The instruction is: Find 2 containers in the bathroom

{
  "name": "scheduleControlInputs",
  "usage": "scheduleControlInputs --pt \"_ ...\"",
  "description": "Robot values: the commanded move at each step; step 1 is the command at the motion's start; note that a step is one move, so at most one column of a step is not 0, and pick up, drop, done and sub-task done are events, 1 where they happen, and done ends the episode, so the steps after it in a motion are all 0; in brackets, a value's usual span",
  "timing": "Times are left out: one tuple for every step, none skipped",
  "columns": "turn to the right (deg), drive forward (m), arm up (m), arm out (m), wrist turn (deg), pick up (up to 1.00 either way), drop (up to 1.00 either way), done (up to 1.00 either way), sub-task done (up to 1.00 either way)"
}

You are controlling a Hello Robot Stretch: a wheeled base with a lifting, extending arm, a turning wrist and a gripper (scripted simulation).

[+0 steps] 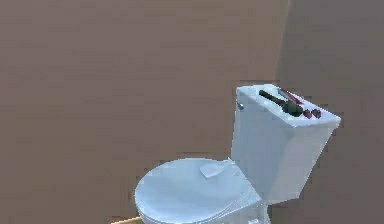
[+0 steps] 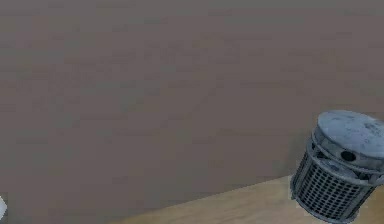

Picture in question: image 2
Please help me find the white rounded object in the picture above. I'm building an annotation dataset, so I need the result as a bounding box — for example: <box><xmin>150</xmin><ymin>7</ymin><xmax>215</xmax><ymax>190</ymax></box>
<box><xmin>0</xmin><ymin>195</ymin><xmax>8</xmax><ymax>218</ymax></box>

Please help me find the grey mesh lidded bin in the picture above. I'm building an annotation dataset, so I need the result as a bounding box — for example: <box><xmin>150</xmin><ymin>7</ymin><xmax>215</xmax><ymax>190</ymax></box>
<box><xmin>289</xmin><ymin>109</ymin><xmax>384</xmax><ymax>224</ymax></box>

